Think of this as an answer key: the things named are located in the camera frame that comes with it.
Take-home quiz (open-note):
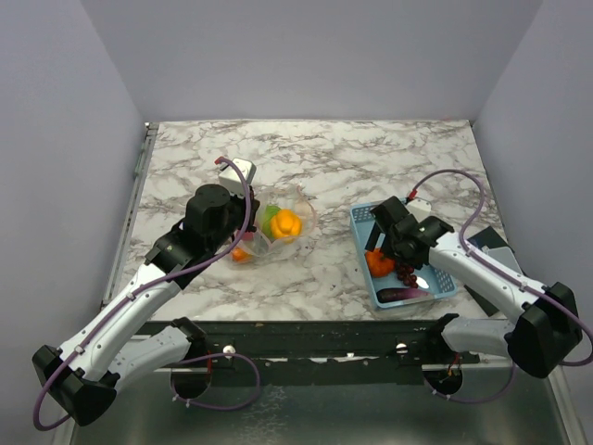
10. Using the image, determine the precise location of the light blue plastic basket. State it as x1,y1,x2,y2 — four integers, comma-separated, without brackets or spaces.
349,203,458,310

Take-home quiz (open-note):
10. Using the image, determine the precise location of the green cabbage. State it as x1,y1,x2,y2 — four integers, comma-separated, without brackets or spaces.
261,205,281,238

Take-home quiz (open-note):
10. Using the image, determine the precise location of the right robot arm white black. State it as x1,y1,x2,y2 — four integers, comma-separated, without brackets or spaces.
366,197,583,378

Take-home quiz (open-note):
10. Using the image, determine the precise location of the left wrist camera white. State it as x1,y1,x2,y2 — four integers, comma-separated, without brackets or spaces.
215,157,257,197

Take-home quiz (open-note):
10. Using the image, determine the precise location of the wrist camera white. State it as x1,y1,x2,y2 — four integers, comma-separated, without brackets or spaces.
215,157,257,197
405,189,432,222

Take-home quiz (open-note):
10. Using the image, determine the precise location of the small orange fruit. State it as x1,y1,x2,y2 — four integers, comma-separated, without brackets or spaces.
364,248,396,278

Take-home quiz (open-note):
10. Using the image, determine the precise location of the dark red grapes bunch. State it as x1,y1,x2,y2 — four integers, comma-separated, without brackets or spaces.
395,262,418,288

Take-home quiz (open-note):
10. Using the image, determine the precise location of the yellow bell pepper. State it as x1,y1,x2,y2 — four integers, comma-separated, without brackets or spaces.
271,210,302,244

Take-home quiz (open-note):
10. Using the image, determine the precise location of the clear zip top bag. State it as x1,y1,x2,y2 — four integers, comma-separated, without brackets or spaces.
231,184,318,264

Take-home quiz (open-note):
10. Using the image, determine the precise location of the long purple eggplant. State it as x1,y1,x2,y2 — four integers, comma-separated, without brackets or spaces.
376,287,432,303

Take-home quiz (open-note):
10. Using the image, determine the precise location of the black mounting rail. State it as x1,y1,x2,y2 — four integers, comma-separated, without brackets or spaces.
152,319,481,386

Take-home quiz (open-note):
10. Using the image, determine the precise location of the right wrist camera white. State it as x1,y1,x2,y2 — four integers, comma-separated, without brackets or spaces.
405,189,432,222

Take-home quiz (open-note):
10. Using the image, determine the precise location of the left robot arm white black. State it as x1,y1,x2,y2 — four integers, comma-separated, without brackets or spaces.
32,184,259,426

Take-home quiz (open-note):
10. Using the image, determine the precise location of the green orange mango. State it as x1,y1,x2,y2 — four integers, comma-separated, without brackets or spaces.
231,248,253,263

